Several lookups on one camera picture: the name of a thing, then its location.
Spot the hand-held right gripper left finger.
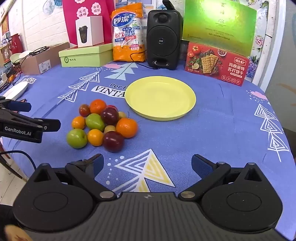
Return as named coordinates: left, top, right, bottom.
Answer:
left=30, top=153, right=117, bottom=202

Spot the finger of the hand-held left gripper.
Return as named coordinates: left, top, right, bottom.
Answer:
left=0, top=109, right=61, bottom=133
left=0, top=96, right=32, bottom=113

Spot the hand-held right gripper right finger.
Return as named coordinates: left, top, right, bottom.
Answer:
left=178, top=154, right=267, bottom=201

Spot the small yellow-orange mandarin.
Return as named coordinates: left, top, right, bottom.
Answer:
left=72, top=116, right=86, bottom=130
left=87, top=129, right=104, bottom=147

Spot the dark purple plum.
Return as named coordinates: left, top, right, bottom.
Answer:
left=103, top=131, right=125, bottom=153
left=100, top=107, right=119, bottom=126

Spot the green jujube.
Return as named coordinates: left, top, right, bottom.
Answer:
left=85, top=113, right=105, bottom=132
left=66, top=128, right=88, bottom=149

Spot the small dark red tomato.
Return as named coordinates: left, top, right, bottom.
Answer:
left=79, top=104, right=91, bottom=117

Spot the orange mandarin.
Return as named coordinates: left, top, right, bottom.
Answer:
left=116, top=118, right=138, bottom=138
left=89, top=99, right=107, bottom=115

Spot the yellow plastic plate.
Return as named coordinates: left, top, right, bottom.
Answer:
left=125, top=76, right=196, bottom=121

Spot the white oval device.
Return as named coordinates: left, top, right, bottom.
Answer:
left=2, top=81, right=28, bottom=100

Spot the blue printed tablecloth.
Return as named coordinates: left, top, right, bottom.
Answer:
left=0, top=61, right=290, bottom=241

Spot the brown cardboard box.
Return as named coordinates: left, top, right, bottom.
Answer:
left=20, top=42, right=71, bottom=75

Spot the light green bowl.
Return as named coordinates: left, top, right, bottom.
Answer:
left=9, top=53, right=22, bottom=65

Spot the red kettle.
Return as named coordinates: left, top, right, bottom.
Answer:
left=6, top=34, right=22, bottom=55

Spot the light green shoe box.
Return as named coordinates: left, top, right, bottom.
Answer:
left=58, top=43, right=114, bottom=68

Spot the pink paper bag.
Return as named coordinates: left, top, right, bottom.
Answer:
left=62, top=0, right=116, bottom=47

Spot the red cracker box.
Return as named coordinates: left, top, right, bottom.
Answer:
left=185, top=42, right=250, bottom=87

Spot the white cup box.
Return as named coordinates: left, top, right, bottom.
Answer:
left=75, top=16, right=104, bottom=48

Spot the orange paper cup packet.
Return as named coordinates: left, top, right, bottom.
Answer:
left=112, top=2, right=147, bottom=62

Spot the black speaker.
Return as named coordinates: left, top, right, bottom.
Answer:
left=146, top=0, right=184, bottom=70

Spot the floral curtain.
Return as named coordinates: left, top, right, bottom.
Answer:
left=246, top=0, right=270, bottom=78

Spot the green gift box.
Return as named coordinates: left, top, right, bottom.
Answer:
left=181, top=0, right=257, bottom=57

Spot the blue gripper cable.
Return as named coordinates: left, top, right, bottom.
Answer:
left=0, top=150, right=37, bottom=171

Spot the black cable bundle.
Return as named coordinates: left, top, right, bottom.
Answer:
left=29, top=46, right=50, bottom=57

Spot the black speaker cable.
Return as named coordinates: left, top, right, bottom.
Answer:
left=130, top=50, right=160, bottom=70

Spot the blue wall fan decoration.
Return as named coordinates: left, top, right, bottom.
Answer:
left=43, top=0, right=61, bottom=10

